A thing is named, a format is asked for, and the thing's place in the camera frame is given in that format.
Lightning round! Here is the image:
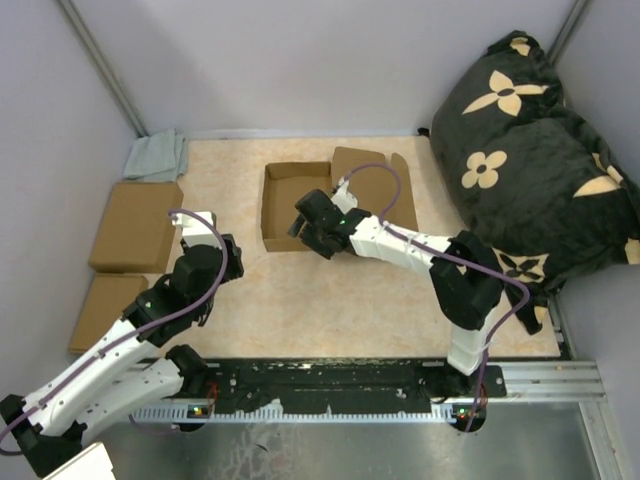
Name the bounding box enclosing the brown cardboard box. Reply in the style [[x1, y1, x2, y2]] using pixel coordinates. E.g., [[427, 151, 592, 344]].
[[258, 146, 420, 254]]

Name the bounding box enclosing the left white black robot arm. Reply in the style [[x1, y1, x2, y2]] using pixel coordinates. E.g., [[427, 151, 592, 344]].
[[1, 234, 244, 478]]

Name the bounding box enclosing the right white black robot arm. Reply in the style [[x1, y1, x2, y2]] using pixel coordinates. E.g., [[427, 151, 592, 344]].
[[289, 189, 503, 396]]

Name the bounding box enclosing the folded brown box upper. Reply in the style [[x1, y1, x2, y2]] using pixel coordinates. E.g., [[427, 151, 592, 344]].
[[88, 182, 183, 274]]

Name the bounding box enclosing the folded brown box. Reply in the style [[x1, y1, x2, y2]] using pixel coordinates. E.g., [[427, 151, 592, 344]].
[[88, 182, 183, 274], [68, 273, 149, 354]]

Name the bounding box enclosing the folded brown box lower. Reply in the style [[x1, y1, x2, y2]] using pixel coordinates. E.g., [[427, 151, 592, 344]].
[[68, 273, 149, 354]]

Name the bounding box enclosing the grey cloth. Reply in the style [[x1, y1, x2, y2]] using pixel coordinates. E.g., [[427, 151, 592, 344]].
[[123, 129, 188, 183]]

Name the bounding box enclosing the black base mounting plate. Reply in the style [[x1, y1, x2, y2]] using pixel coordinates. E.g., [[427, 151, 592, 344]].
[[149, 357, 507, 434]]

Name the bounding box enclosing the white paper sheet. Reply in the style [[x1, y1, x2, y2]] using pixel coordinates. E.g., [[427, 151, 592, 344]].
[[45, 442, 116, 480]]

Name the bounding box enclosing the black floral pillow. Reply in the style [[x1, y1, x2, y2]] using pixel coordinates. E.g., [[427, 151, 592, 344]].
[[429, 31, 639, 334]]

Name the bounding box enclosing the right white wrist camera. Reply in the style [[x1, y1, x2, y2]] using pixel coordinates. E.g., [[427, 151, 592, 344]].
[[331, 177, 358, 214]]

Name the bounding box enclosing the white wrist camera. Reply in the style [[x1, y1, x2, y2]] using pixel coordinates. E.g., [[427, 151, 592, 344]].
[[169, 210, 221, 249], [331, 177, 358, 214]]

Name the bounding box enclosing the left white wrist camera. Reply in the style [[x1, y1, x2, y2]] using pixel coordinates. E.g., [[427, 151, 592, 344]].
[[169, 210, 221, 249]]

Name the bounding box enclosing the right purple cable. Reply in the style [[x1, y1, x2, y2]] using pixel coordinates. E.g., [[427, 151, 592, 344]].
[[344, 163, 531, 434]]

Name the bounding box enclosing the purple cable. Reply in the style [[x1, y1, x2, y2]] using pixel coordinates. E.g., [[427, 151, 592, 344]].
[[0, 208, 231, 457], [344, 163, 531, 434]]

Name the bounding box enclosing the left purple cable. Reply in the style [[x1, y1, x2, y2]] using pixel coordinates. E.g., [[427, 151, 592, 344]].
[[0, 208, 231, 457]]

